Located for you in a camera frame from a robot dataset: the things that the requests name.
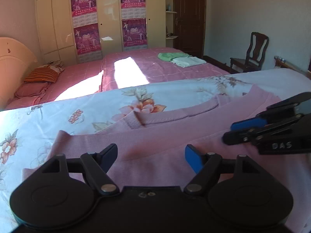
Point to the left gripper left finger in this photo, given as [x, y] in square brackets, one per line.
[96, 166]

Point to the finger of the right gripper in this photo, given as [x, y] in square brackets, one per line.
[255, 122]
[283, 129]

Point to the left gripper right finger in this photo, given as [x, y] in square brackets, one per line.
[207, 170]

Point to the pink long-sleeve sweater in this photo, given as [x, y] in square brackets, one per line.
[151, 147]

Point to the dark wooden chair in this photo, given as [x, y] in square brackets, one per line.
[255, 55]

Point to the white floral bed sheet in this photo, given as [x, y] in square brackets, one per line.
[28, 134]

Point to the white folded cloth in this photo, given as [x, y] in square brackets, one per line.
[185, 62]

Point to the pink checked bed cover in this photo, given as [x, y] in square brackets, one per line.
[116, 71]

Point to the pink pillow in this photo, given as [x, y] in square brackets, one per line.
[31, 89]

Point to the orange striped pillow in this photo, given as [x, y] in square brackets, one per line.
[44, 74]

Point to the green folded cloth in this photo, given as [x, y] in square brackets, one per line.
[168, 57]

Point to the lower left pink poster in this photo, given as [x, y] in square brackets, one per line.
[87, 41]

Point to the pink poster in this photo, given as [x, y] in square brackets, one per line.
[134, 34]
[87, 41]
[84, 12]
[133, 9]

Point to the peach curved headboard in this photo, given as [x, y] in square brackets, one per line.
[16, 63]

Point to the lower right pink poster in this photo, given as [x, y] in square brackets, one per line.
[134, 34]

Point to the dark brown door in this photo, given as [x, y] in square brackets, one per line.
[189, 26]

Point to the cream wardrobe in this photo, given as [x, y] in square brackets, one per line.
[56, 32]

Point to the upper left pink poster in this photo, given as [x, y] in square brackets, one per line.
[84, 12]

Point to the upper right pink poster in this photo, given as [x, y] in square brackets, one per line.
[133, 9]

